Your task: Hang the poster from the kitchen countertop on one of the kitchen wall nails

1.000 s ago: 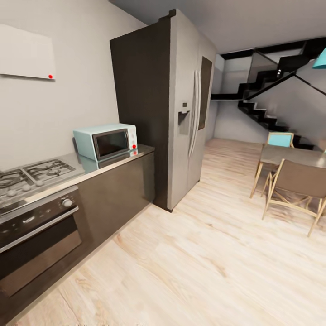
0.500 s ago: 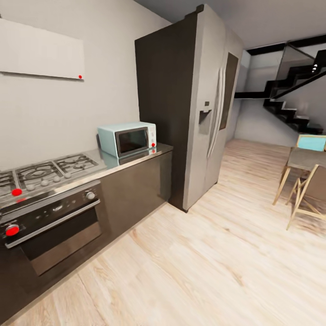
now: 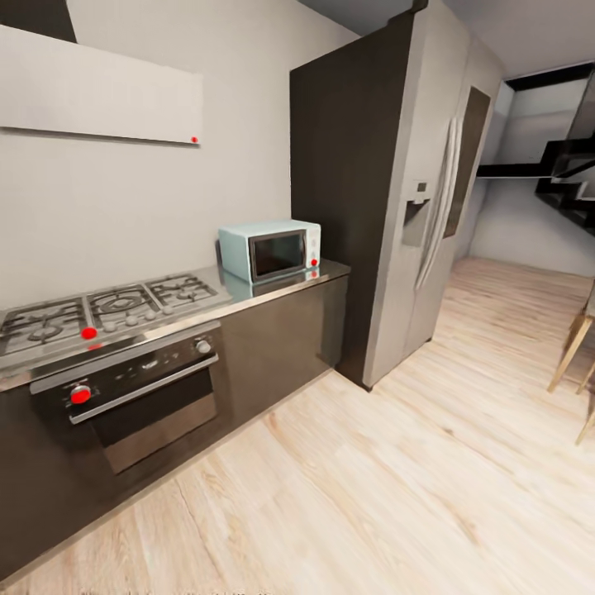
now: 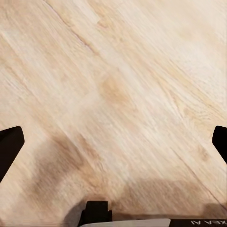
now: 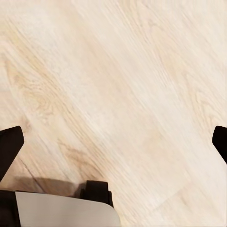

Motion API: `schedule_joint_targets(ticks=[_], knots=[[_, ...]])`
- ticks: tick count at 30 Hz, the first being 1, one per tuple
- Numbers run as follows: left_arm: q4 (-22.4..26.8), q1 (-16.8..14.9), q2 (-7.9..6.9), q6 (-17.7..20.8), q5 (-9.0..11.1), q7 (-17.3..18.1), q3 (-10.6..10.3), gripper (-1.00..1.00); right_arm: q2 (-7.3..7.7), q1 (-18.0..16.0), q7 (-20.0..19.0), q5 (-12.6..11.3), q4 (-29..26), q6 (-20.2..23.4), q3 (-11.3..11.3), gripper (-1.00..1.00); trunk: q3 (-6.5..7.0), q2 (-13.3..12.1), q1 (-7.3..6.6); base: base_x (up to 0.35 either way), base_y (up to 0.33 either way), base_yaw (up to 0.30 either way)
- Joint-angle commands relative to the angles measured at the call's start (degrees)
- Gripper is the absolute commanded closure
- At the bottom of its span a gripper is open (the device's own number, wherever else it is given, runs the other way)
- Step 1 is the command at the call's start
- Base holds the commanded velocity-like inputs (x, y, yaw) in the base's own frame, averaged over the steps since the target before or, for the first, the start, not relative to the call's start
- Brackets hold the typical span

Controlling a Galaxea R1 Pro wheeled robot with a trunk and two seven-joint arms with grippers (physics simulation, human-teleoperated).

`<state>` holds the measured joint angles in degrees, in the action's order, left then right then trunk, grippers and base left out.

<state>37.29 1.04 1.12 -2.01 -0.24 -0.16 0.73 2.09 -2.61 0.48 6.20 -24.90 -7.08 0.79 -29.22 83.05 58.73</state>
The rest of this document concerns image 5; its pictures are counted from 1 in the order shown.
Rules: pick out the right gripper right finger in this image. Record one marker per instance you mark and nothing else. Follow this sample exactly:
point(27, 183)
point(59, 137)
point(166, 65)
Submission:
point(219, 140)

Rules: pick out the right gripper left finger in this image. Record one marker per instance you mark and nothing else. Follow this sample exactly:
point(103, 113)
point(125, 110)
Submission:
point(11, 141)

